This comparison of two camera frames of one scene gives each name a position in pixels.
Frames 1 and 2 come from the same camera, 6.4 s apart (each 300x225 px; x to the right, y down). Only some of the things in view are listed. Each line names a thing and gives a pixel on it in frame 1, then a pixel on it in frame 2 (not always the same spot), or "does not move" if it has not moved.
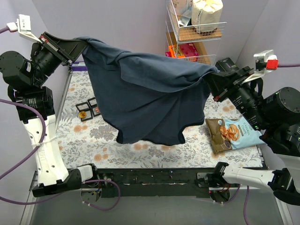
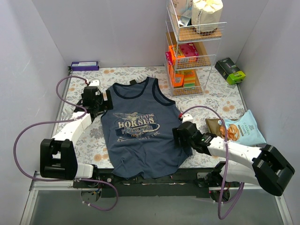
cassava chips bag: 231,133 does not move
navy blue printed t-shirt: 146,97 -> 139,133
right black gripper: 230,84 -> 176,137
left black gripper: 56,49 -> 108,100
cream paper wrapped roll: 205,15 does not move
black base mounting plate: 151,183 does not move
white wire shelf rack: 198,42 does not move
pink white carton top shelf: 180,6 does not move
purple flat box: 78,66 does not move
